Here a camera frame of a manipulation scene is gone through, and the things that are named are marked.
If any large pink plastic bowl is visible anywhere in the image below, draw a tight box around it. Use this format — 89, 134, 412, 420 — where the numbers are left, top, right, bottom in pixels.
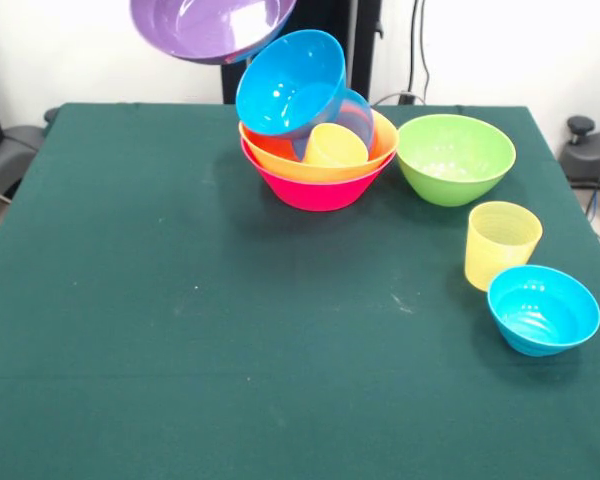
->
239, 135, 398, 213

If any yellow-orange plastic cup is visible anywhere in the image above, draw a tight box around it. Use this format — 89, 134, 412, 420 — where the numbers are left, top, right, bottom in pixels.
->
302, 123, 370, 169

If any large orange plastic bowl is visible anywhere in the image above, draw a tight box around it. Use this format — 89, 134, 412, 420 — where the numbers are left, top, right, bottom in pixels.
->
238, 108, 400, 184

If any translucent blue ribbed bowl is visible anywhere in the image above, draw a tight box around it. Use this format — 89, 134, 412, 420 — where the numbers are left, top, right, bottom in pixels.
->
289, 88, 376, 162

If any large blue plastic bowl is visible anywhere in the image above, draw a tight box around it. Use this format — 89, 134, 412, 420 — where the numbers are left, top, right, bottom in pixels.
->
235, 29, 348, 138

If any translucent yellow plastic cup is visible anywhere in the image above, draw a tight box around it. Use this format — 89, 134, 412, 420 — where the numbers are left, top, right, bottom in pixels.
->
464, 200, 544, 293

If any purple plastic bowl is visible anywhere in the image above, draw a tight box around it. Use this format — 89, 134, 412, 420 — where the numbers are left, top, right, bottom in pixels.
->
129, 0, 299, 65

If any green plastic bowl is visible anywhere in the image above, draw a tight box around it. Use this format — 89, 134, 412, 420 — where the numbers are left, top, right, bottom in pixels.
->
396, 113, 517, 208

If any dark green tablecloth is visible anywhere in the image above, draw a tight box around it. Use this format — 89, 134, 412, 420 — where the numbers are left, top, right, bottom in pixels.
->
0, 102, 600, 480

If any small cyan plastic bowl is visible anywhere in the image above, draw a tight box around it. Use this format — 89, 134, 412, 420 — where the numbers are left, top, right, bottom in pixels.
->
486, 264, 600, 358

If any black office chair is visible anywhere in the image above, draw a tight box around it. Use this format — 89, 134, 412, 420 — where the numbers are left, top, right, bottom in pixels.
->
0, 107, 61, 204

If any black swivel chair base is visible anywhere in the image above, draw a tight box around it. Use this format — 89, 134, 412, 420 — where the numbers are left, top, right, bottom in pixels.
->
559, 115, 600, 224

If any black hanging cable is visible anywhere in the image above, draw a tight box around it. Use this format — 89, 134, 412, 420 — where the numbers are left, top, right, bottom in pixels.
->
372, 0, 432, 106

